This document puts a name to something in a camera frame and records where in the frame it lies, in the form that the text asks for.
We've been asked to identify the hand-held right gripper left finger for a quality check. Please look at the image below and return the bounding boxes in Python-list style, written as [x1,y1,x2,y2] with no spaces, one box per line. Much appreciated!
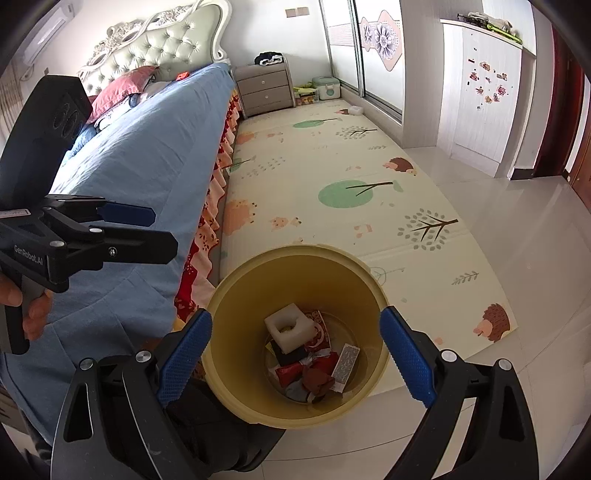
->
[51,308,214,480]

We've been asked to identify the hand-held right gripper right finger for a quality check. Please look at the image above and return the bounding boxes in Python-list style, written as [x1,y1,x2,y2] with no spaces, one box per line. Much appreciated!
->
[379,305,541,480]

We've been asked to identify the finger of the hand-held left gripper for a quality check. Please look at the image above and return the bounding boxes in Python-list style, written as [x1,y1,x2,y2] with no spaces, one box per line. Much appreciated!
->
[51,225,180,274]
[44,195,157,228]

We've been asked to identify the yellow trash bin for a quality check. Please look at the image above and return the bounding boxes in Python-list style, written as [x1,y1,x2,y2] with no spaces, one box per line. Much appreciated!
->
[202,246,392,429]

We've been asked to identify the white blue milk carton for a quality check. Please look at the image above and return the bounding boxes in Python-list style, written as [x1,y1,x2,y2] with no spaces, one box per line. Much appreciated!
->
[331,343,361,394]

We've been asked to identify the red white snack packet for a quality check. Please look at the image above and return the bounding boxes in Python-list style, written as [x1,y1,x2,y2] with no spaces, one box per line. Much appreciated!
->
[302,309,333,357]

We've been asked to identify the black foam piece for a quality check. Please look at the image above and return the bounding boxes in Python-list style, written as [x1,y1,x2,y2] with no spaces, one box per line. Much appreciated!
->
[270,340,308,370]

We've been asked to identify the red foil wrapper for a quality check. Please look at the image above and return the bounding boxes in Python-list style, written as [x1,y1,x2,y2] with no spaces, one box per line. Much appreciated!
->
[277,362,311,387]

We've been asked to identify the white foam block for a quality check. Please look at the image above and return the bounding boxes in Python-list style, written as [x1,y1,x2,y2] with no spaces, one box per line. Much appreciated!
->
[264,302,311,355]

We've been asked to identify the person's left hand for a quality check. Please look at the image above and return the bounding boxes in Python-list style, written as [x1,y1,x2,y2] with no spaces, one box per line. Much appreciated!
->
[0,273,54,341]

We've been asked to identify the bed with blue sheet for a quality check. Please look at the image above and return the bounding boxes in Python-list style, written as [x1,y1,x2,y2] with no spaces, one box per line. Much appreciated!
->
[0,62,239,446]

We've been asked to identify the light blue pillow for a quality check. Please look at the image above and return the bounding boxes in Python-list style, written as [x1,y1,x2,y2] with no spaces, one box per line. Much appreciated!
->
[69,92,142,153]

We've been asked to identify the person's dark trousers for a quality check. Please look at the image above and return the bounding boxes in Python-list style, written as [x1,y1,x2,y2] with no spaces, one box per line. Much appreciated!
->
[139,339,288,480]

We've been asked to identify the pink pillow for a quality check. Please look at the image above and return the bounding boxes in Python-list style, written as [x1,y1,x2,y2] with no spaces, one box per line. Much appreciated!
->
[88,65,160,123]

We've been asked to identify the white air conditioner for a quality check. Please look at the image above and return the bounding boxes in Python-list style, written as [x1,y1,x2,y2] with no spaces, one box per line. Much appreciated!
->
[21,2,76,66]

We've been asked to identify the cream patterned play mat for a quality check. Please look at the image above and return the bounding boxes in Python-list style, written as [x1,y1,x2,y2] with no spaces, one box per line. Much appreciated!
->
[217,99,520,398]

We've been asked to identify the tufted green headboard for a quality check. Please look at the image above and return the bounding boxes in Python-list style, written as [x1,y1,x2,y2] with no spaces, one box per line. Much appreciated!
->
[76,0,233,86]

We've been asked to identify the grey nightstand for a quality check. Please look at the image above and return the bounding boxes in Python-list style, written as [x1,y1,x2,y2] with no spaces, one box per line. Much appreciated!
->
[231,56,296,119]

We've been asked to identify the green white storage box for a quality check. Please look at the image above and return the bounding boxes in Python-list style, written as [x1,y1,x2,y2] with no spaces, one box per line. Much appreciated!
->
[311,76,343,103]

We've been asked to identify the white corner shelf cabinet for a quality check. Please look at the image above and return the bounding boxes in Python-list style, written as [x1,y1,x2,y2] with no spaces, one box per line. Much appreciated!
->
[438,17,539,179]

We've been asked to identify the dark brown wooden door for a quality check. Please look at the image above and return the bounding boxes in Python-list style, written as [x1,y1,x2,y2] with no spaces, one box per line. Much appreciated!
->
[536,28,591,209]

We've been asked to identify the pile of toys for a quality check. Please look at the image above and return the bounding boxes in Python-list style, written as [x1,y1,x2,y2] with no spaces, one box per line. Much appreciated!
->
[457,11,524,45]

